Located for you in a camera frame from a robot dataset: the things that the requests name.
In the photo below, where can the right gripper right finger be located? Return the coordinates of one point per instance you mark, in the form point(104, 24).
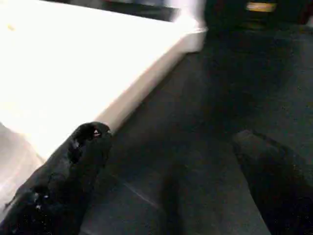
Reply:
point(283, 186)

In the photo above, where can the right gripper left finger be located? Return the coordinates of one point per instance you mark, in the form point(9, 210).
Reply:
point(58, 186)

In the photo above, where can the white plastic table top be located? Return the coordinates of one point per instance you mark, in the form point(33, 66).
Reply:
point(73, 63)

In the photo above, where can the black table mat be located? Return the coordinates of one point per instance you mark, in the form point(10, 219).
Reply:
point(210, 122)

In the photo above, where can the black cabinet with yellow label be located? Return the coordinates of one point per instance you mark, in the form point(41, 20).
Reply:
point(261, 7)

